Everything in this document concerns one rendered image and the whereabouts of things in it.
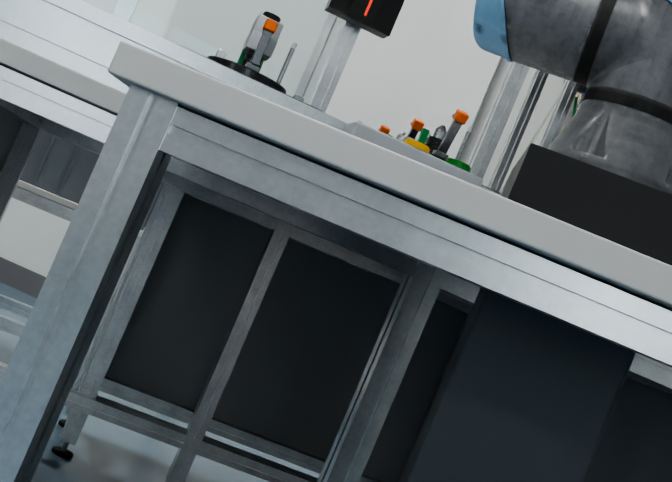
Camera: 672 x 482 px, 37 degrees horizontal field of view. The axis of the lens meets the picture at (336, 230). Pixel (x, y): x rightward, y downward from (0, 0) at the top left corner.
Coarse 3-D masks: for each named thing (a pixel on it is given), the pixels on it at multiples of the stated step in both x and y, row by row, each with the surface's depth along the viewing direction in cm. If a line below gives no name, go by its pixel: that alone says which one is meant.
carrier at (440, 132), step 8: (424, 128) 177; (440, 128) 173; (472, 128) 177; (408, 136) 170; (424, 136) 177; (432, 136) 172; (440, 136) 172; (464, 136) 177; (432, 144) 172; (464, 144) 177; (432, 152) 168; (440, 152) 167
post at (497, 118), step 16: (512, 64) 291; (512, 80) 288; (496, 96) 292; (512, 96) 288; (496, 112) 288; (496, 128) 288; (480, 144) 287; (496, 144) 288; (480, 160) 287; (480, 176) 288
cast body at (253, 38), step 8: (264, 16) 164; (272, 16) 165; (256, 24) 164; (280, 24) 165; (256, 32) 163; (280, 32) 165; (248, 40) 163; (256, 40) 163; (272, 40) 163; (248, 48) 164; (272, 48) 163; (264, 56) 165
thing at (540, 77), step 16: (544, 80) 198; (528, 96) 198; (560, 96) 182; (528, 112) 198; (560, 112) 181; (512, 128) 199; (560, 128) 181; (512, 144) 197; (544, 144) 180; (496, 176) 197
